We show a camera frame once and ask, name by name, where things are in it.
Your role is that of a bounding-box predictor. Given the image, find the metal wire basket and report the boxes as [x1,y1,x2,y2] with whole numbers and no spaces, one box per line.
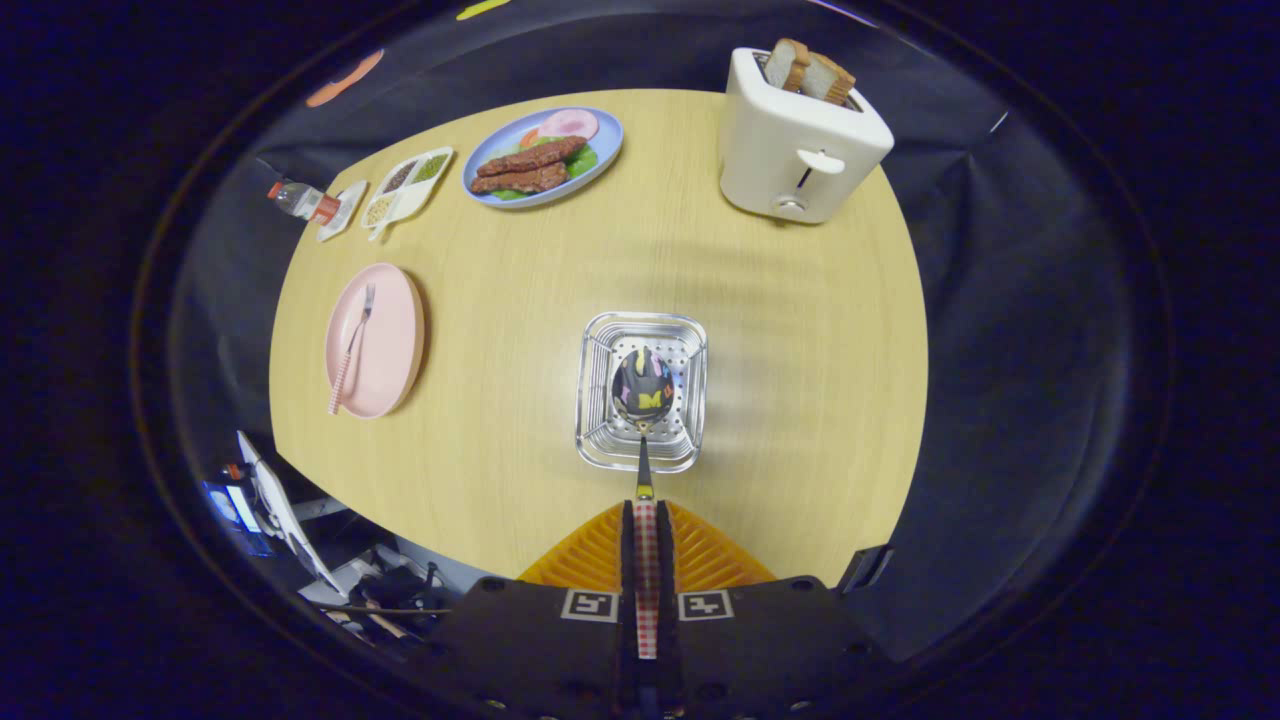
[575,311,709,474]

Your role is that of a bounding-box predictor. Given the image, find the black bracket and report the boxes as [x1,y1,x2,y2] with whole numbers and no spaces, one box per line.
[835,543,894,596]

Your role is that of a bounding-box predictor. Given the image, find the red label water bottle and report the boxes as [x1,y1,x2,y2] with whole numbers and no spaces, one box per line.
[266,180,343,225]

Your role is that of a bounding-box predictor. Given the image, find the white toaster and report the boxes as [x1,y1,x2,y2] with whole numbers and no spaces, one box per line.
[718,47,896,225]

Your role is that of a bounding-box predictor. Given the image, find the blue oval plate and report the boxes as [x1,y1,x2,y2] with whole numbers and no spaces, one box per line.
[461,106,625,209]

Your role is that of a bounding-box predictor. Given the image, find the blue lit device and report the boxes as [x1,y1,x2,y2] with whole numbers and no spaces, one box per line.
[200,480,271,557]

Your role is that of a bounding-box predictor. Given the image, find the pink ham slice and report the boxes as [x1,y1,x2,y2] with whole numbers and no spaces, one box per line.
[536,108,601,142]

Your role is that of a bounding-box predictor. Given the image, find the pink round plate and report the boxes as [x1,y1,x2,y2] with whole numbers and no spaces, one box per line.
[324,262,427,419]

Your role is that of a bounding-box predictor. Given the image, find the fork with checkered handle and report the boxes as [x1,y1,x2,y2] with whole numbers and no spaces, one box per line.
[327,283,377,416]

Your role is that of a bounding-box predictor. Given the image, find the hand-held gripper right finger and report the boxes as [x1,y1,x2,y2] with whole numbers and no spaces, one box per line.
[657,500,887,718]

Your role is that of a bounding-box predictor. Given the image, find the small white square dish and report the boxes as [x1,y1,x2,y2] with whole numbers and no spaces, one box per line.
[317,180,369,243]

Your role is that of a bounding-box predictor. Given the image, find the brown meat strip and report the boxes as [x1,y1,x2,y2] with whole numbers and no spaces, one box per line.
[476,136,589,179]
[470,162,569,195]

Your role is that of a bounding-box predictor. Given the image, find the black tangled cables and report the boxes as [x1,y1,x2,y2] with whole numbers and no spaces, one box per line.
[345,562,456,641]

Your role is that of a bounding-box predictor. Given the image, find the white flat stand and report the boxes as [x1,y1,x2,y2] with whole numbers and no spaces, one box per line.
[237,430,346,598]

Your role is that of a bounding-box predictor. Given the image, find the white divided bean tray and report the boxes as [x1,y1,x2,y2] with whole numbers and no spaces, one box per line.
[361,146,455,242]

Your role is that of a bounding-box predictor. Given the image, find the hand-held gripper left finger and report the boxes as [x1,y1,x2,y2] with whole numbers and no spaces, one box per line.
[425,500,638,718]

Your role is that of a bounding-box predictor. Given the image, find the spoon with checkered handle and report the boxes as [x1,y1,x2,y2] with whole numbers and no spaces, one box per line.
[611,346,676,661]

